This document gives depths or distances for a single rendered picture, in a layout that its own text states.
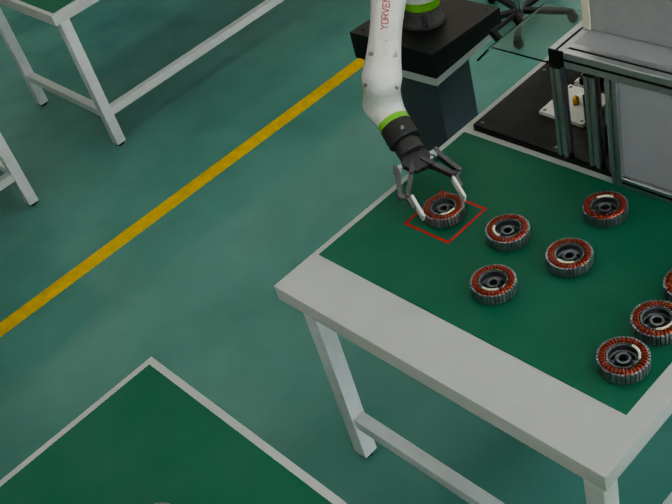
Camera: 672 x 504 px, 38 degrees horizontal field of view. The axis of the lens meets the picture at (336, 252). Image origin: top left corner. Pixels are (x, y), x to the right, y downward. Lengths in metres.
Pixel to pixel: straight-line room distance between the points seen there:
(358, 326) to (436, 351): 0.22
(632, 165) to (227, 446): 1.22
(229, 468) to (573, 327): 0.83
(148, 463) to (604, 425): 1.00
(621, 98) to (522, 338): 0.64
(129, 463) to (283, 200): 2.01
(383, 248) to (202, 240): 1.61
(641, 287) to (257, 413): 1.46
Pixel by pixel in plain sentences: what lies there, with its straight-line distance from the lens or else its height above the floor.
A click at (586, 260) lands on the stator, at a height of 0.78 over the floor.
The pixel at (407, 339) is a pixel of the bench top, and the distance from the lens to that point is 2.28.
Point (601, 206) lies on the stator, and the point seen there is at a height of 0.77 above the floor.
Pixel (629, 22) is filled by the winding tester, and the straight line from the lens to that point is 2.45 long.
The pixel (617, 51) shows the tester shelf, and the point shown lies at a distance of 2.43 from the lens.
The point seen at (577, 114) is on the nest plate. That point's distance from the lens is 2.81.
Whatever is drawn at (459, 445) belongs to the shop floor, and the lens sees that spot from 3.01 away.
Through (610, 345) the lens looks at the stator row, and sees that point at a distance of 2.16.
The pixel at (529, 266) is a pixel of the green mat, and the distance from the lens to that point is 2.40.
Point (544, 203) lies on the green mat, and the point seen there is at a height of 0.75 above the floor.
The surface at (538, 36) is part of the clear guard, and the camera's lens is 2.63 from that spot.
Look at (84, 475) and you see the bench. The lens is 2.32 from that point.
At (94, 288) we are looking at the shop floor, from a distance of 4.05.
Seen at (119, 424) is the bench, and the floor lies 0.75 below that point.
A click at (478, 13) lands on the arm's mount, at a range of 3.32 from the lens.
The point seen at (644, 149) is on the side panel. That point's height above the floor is 0.88.
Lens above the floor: 2.39
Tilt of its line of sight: 40 degrees down
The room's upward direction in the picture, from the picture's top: 18 degrees counter-clockwise
